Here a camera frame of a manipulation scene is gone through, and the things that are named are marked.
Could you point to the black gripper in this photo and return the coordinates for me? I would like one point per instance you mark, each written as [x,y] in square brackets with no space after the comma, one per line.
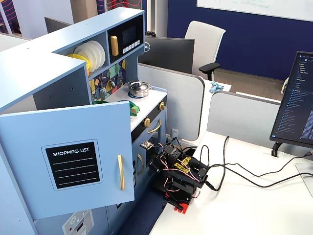
[156,163]

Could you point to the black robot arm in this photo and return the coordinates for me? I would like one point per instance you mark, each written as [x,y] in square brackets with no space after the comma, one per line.
[185,176]

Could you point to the red robot base clamp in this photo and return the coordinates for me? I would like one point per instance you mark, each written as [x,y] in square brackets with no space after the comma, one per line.
[181,204]

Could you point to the green plastic recipient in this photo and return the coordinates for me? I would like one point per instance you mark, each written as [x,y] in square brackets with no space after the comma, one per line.
[134,109]

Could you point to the blue shopping list cabinet door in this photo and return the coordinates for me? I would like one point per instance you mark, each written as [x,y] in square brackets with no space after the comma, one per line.
[24,147]

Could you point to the gold stove knob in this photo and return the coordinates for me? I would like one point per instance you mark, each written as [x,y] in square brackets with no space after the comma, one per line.
[162,106]
[147,122]

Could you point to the grey desk partition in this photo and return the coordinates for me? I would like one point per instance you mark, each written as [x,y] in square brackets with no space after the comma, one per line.
[171,98]
[244,117]

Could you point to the silver toy pot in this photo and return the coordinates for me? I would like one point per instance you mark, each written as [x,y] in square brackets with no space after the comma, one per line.
[139,92]

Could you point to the silver pot lid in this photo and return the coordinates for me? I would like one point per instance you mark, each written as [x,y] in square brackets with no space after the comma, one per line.
[138,85]

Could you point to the green plastic bowl rim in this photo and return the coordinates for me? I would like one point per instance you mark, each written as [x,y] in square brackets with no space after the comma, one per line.
[100,101]

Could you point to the silver hanging spatula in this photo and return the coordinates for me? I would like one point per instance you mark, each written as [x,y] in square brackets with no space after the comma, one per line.
[102,91]

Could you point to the silver hanging skimmer spoon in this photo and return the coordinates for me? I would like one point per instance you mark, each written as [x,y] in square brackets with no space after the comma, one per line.
[112,83]

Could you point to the small silver hanging utensil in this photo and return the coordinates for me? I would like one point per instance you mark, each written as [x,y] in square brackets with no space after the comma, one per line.
[120,78]

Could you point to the blue crumpled cloth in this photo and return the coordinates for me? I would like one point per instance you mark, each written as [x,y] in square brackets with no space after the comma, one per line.
[215,87]

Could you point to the black Dell monitor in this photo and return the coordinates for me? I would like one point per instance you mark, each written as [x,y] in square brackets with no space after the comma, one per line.
[168,54]

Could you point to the white toy plate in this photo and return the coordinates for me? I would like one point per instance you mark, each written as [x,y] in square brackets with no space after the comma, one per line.
[84,55]
[97,57]
[102,52]

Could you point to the white office chair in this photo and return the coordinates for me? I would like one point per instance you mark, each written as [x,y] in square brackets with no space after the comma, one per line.
[204,44]

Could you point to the yellow toy plate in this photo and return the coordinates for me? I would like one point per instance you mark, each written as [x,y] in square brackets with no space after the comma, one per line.
[82,58]

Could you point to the white yellow bundle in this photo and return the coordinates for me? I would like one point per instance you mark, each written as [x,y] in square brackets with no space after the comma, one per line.
[285,85]

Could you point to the monitor showing code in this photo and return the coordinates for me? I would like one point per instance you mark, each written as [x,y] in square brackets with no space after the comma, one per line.
[296,102]

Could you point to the blue toy kitchen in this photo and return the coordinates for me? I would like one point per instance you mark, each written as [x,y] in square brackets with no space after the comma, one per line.
[24,73]

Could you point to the dark monitor back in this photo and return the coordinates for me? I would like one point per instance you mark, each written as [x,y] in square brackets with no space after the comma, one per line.
[55,24]

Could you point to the whiteboard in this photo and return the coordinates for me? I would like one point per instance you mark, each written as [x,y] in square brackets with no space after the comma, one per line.
[256,7]

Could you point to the bare camera circuit board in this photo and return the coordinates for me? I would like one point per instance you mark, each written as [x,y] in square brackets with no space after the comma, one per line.
[146,145]

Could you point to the white wall adapter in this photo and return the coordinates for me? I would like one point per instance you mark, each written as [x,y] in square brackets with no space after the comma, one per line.
[174,133]

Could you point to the silver monitor base plate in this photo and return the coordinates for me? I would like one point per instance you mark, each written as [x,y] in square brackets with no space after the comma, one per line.
[305,178]

